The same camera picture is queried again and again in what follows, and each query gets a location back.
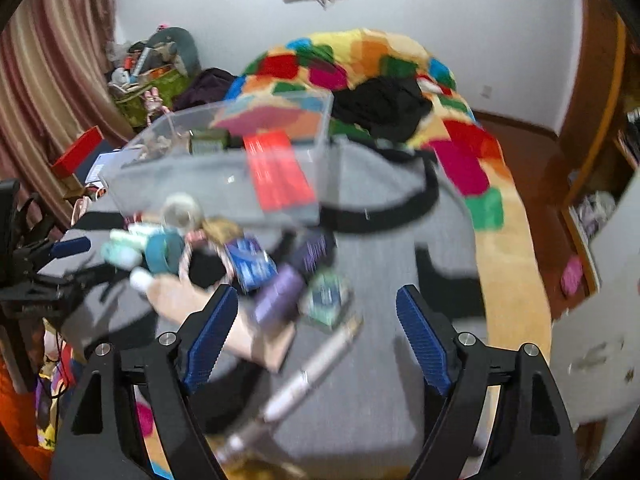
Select green square packet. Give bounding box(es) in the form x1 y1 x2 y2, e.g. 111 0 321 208
298 268 352 330

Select white bandage tape roll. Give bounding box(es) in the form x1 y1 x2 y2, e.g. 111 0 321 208
160 193 204 232

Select red box on desk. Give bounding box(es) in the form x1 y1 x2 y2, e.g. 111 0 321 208
51 126 104 179

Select wooden shelf unit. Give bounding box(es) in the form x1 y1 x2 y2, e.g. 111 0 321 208
561 107 639 295

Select blue Max box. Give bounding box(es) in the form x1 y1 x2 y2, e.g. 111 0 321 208
226 236 278 292

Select red flat box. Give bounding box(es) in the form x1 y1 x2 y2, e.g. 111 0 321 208
243 130 316 212

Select striped curtain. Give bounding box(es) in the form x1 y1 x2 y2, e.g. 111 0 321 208
1 0 134 228

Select black clothing on bed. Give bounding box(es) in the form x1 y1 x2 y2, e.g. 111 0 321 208
332 76 433 143

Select pink slipper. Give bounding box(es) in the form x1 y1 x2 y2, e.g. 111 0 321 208
560 255 584 297

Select dark purple clothes pile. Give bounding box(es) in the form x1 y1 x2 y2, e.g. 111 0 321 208
171 68 236 112

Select wooden door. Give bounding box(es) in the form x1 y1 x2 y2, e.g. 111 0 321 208
559 0 627 208

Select brown wooden block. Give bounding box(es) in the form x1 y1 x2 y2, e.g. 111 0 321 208
202 217 244 246

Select green box with clutter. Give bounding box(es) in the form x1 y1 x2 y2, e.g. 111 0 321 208
107 54 191 128

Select colorful patchwork blanket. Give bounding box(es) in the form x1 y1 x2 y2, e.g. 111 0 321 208
226 28 551 356

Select blue tape roll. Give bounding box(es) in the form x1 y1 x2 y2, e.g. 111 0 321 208
144 232 184 274

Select mint green tube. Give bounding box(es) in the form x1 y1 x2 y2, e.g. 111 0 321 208
100 230 149 271

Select bunny figurine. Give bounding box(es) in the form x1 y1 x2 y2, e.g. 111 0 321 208
143 87 170 126

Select beige foundation bottle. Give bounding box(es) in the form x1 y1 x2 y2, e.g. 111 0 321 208
129 266 296 373

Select pink white braided rope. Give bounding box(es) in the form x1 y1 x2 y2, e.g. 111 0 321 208
177 231 237 291

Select clear plastic storage bin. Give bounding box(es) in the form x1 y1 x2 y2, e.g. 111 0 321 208
100 90 333 226

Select dark green dropper bottle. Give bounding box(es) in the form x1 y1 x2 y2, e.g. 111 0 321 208
189 128 231 155

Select grey neck pillow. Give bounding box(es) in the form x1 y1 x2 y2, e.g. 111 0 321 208
146 26 202 78

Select white notebook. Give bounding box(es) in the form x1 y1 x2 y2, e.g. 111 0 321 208
85 150 138 185

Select purple black bottle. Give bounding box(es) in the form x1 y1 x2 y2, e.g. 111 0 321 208
252 230 335 333

